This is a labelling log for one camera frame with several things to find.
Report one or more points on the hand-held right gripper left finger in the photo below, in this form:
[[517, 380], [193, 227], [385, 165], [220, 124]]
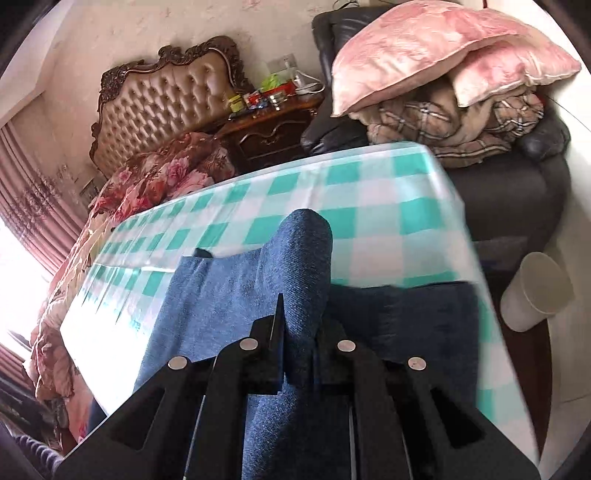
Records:
[[265, 364]]

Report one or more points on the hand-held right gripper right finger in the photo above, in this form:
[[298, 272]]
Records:
[[330, 369]]

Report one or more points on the blue denim pants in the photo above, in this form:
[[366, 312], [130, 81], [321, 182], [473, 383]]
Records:
[[300, 258]]

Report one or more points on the teal white checked tablecloth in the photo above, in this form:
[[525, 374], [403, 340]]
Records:
[[369, 194]]

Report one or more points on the white plastic waste bin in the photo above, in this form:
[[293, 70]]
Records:
[[535, 295]]

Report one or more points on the red floral bedding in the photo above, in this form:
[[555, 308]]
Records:
[[152, 170]]

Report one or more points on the dark wooden nightstand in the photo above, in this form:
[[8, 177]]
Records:
[[272, 129]]

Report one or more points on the black leather armchair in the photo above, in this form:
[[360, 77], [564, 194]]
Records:
[[508, 194]]

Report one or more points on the yellow green small box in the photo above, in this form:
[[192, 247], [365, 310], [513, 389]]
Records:
[[236, 103]]

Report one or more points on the beige plaid blanket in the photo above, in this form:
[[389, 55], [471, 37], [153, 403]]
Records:
[[443, 129]]

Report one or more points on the green packet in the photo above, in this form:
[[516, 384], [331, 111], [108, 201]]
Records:
[[273, 82]]

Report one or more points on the tufted carved wooden headboard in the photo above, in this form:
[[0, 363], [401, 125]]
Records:
[[161, 101]]

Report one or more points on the pink curtain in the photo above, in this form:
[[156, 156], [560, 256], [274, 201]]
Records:
[[32, 198]]

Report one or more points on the large pink satin pillow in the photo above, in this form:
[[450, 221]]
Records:
[[415, 50]]

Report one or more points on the wall socket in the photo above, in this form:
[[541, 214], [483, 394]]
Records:
[[285, 63]]

